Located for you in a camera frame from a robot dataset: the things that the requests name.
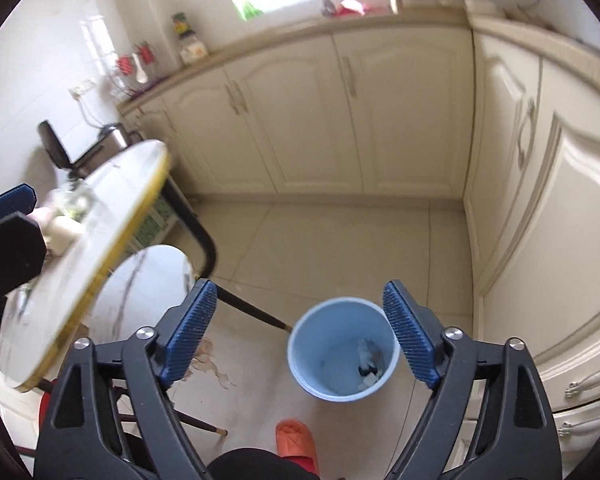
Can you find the cream base cabinet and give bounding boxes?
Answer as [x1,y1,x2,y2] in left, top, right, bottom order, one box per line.
[120,25,477,199]
[461,30,600,480]

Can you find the glass jar yellow lid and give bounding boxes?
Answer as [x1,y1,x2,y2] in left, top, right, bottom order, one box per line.
[172,12,209,66]

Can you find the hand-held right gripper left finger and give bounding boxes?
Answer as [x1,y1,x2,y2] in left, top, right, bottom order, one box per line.
[32,279,219,480]

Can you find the red cloth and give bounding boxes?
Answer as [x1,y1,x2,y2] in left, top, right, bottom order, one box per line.
[337,0,389,16]

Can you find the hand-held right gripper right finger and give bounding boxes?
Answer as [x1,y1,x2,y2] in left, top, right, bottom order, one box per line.
[382,280,563,480]

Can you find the small round marble table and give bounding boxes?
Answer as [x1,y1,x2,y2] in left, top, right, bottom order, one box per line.
[87,245,228,437]

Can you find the red stool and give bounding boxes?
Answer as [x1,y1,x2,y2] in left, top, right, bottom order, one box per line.
[38,391,57,442]

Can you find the blue plastic bin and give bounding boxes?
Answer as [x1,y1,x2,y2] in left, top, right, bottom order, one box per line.
[286,298,401,402]

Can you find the person's dark trouser leg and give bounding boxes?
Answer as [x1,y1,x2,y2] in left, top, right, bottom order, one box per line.
[207,450,312,480]

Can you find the steel electric griddle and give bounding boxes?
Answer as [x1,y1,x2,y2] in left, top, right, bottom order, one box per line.
[37,120,143,179]

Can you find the white power cable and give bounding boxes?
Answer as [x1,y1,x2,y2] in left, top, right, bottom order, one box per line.
[80,96,108,132]

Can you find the green patterned box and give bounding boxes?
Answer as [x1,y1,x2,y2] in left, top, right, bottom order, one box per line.
[129,199,177,252]

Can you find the clear glass cup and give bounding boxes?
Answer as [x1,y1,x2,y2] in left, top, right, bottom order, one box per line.
[55,182,95,221]

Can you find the gold-rimmed round marble table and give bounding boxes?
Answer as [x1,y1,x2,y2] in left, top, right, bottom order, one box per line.
[0,139,294,393]

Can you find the wire utensil rack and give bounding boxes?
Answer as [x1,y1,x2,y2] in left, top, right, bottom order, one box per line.
[110,40,162,99]

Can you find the orange slipper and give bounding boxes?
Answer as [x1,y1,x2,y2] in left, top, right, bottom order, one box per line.
[275,419,322,478]

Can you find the white round object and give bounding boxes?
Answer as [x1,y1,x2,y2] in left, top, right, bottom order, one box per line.
[46,214,82,257]

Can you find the white paper scraps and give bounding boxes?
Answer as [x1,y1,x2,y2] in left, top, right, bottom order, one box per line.
[355,337,387,388]

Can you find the beige countertop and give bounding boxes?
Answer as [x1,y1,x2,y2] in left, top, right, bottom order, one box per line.
[117,7,600,117]

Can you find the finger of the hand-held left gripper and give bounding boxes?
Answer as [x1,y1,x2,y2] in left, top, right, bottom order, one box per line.
[0,211,49,312]
[0,184,37,227]

